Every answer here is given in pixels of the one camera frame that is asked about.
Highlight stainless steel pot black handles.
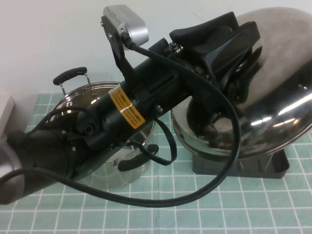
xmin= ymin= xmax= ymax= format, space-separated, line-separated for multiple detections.
xmin=52 ymin=67 xmax=160 ymax=190

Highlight steel pot lid black knob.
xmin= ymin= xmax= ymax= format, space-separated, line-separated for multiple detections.
xmin=170 ymin=7 xmax=312 ymax=158

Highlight thick black camera cable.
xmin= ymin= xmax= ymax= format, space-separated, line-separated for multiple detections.
xmin=0 ymin=30 xmax=241 ymax=207

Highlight white grey box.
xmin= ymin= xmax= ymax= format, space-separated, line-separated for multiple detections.
xmin=0 ymin=96 xmax=16 ymax=137

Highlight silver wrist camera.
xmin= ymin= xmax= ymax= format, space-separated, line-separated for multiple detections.
xmin=102 ymin=6 xmax=149 ymax=52

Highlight black tray wire lid rack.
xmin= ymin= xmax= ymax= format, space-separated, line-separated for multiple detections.
xmin=191 ymin=145 xmax=291 ymax=180

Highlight green white checked tablecloth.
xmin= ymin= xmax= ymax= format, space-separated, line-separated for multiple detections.
xmin=0 ymin=94 xmax=312 ymax=234

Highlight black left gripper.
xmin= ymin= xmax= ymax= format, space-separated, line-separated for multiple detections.
xmin=128 ymin=9 xmax=260 ymax=123

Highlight thin black cable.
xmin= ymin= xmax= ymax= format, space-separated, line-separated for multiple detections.
xmin=137 ymin=118 xmax=179 ymax=167

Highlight black camera bracket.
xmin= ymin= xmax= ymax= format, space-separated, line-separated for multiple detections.
xmin=100 ymin=14 xmax=134 ymax=78

